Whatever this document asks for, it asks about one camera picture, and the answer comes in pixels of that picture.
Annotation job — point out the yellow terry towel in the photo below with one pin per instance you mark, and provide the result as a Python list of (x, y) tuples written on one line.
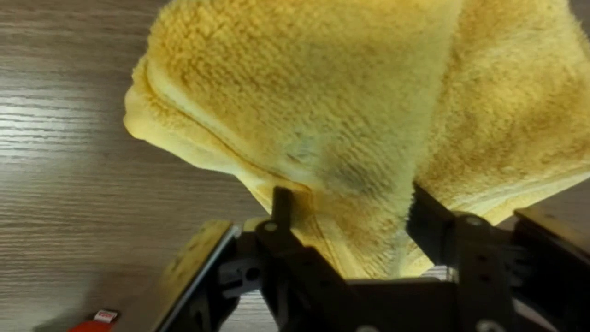
[(320, 92)]

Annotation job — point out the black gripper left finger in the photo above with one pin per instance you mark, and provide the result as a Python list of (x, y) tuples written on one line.
[(283, 209)]

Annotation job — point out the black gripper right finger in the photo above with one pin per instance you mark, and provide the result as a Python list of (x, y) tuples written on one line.
[(444, 233)]

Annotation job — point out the red item with white label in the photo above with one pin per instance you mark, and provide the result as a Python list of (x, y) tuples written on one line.
[(95, 323)]

